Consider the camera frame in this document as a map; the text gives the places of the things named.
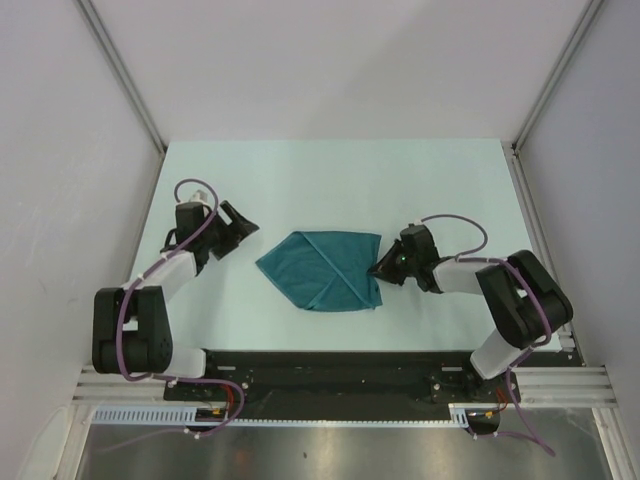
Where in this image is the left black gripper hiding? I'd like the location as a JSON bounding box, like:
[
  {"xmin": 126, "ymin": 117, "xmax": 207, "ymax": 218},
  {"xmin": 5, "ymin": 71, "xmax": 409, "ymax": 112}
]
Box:
[{"xmin": 199, "ymin": 201, "xmax": 257, "ymax": 260}]

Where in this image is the right aluminium frame post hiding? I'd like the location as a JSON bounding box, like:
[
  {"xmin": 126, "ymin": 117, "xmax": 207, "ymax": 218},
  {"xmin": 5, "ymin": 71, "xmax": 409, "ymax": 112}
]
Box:
[{"xmin": 512, "ymin": 0, "xmax": 606, "ymax": 151}]

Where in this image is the teal satin napkin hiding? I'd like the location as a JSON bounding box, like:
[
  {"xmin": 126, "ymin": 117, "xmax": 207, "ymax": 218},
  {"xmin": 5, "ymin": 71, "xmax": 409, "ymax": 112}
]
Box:
[{"xmin": 256, "ymin": 231, "xmax": 383, "ymax": 313}]

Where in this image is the aluminium frame post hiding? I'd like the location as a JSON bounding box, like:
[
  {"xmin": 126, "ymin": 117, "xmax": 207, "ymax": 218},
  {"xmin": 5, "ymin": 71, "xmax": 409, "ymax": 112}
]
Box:
[
  {"xmin": 73, "ymin": 0, "xmax": 168, "ymax": 157},
  {"xmin": 512, "ymin": 0, "xmax": 606, "ymax": 151}
]

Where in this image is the white slotted cable duct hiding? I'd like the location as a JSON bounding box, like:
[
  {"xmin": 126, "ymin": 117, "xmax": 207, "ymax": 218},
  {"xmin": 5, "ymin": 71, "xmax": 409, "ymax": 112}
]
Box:
[{"xmin": 92, "ymin": 404, "xmax": 500, "ymax": 429}]

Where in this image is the purple cable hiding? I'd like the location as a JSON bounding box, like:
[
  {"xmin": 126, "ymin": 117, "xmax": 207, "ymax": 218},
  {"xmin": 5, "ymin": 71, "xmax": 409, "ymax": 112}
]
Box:
[
  {"xmin": 114, "ymin": 178, "xmax": 221, "ymax": 385},
  {"xmin": 412, "ymin": 214, "xmax": 557, "ymax": 457}
]

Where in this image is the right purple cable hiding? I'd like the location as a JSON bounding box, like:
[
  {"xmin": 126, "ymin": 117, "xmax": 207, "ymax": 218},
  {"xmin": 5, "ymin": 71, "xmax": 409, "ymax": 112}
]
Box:
[{"xmin": 412, "ymin": 214, "xmax": 557, "ymax": 457}]

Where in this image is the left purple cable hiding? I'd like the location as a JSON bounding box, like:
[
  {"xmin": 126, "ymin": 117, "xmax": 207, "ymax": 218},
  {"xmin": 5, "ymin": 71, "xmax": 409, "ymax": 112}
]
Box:
[{"xmin": 114, "ymin": 178, "xmax": 221, "ymax": 385}]

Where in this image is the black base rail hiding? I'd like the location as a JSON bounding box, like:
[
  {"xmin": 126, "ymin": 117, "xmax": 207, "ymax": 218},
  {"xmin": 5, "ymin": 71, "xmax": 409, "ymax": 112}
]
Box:
[{"xmin": 164, "ymin": 349, "xmax": 521, "ymax": 436}]

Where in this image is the left aluminium frame post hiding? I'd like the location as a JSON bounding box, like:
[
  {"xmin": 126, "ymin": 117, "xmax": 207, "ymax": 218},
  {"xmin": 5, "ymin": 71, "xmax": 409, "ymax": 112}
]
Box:
[{"xmin": 73, "ymin": 0, "xmax": 168, "ymax": 157}]

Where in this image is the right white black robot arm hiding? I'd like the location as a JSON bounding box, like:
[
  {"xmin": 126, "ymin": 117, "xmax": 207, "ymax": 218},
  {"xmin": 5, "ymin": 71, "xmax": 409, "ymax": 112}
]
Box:
[{"xmin": 368, "ymin": 224, "xmax": 574, "ymax": 401}]

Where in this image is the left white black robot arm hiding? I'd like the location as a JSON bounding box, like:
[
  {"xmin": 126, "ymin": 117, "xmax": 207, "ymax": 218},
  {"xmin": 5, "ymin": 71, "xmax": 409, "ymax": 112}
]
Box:
[{"xmin": 92, "ymin": 200, "xmax": 259, "ymax": 400}]

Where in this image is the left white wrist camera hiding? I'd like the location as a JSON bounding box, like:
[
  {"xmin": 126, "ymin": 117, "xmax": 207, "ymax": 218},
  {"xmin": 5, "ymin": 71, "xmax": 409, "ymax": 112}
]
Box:
[{"xmin": 188, "ymin": 190, "xmax": 208, "ymax": 204}]

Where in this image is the aluminium extrusion rail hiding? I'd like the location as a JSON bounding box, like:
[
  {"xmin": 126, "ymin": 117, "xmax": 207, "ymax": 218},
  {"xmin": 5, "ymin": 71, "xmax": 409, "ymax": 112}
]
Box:
[{"xmin": 507, "ymin": 142, "xmax": 640, "ymax": 480}]

